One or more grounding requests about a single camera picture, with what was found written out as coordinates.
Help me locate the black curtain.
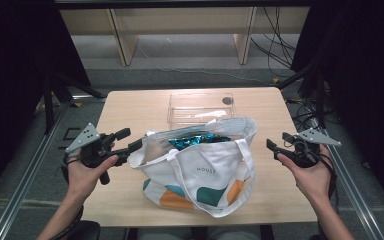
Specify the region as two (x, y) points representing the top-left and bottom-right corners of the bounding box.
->
(0, 0), (92, 208)
(291, 0), (384, 218)

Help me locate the person's grey lap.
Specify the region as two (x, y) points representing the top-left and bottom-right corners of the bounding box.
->
(136, 226), (263, 240)

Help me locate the aluminium floor rail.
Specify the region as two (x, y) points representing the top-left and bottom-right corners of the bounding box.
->
(0, 99), (78, 240)
(313, 119), (384, 240)

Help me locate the person's right hand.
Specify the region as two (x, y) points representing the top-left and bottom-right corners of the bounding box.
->
(277, 146), (334, 205)

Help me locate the black metal stand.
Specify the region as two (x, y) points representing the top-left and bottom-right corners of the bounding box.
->
(276, 63), (328, 130)
(42, 71), (107, 134)

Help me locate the light wooden desk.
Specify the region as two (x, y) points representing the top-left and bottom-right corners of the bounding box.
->
(59, 6), (311, 67)

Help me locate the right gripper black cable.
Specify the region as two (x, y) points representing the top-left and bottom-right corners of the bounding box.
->
(316, 151), (338, 201)

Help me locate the clear plastic tray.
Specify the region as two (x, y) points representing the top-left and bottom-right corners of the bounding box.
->
(167, 92), (236, 130)

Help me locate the bundle of black floor cables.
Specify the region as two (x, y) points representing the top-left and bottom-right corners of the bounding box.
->
(249, 6), (298, 78)

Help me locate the person's left hand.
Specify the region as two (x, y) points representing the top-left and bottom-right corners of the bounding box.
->
(67, 148), (119, 201)

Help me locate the white patterned tote bag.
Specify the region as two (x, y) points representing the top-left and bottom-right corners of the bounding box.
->
(127, 117), (259, 219)

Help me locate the blue chip bag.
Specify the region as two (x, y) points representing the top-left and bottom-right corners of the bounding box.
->
(168, 133), (232, 152)

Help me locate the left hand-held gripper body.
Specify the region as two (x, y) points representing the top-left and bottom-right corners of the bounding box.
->
(65, 122), (130, 186)

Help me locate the black chair seat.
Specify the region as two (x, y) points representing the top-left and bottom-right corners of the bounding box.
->
(67, 220), (102, 240)

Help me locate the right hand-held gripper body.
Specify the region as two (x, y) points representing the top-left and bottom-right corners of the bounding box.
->
(288, 127), (342, 169)

